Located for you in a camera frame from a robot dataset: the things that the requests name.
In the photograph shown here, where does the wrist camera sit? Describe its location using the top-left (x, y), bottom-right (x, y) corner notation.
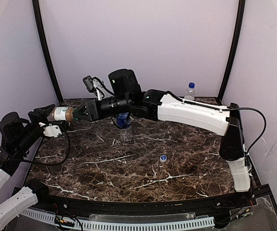
top-left (39, 122), bottom-right (62, 138)
top-left (83, 76), bottom-right (105, 101)

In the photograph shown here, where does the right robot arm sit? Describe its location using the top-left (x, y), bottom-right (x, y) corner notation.
top-left (73, 69), bottom-right (251, 193)

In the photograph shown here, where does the white slotted cable duct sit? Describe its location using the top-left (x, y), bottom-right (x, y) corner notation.
top-left (20, 208), bottom-right (215, 231)

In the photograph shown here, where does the black frame post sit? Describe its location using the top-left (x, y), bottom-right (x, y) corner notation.
top-left (32, 0), bottom-right (63, 103)
top-left (217, 0), bottom-right (246, 102)

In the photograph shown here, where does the green cap coffee bottle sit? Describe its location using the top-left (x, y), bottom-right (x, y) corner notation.
top-left (47, 106), bottom-right (75, 122)

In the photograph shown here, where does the black front rail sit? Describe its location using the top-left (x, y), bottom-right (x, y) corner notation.
top-left (39, 190), bottom-right (250, 217)

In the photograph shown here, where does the blue label water bottle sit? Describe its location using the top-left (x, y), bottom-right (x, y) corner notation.
top-left (116, 113), bottom-right (133, 142)

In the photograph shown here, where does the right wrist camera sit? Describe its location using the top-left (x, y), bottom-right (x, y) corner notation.
top-left (83, 76), bottom-right (105, 101)

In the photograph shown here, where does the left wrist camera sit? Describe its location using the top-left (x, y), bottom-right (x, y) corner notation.
top-left (39, 122), bottom-right (62, 138)

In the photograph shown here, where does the blue bottle cap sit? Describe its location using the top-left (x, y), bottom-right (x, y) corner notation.
top-left (159, 155), bottom-right (167, 163)

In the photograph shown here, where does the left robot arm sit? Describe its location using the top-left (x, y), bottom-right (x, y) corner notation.
top-left (0, 104), bottom-right (73, 231)

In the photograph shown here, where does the left black frame post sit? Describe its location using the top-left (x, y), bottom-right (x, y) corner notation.
top-left (32, 0), bottom-right (63, 103)

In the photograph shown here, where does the Pepsi label bottle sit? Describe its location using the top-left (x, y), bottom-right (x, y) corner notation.
top-left (184, 82), bottom-right (195, 101)

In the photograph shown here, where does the right black frame post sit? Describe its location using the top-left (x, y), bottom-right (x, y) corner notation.
top-left (217, 0), bottom-right (246, 102)

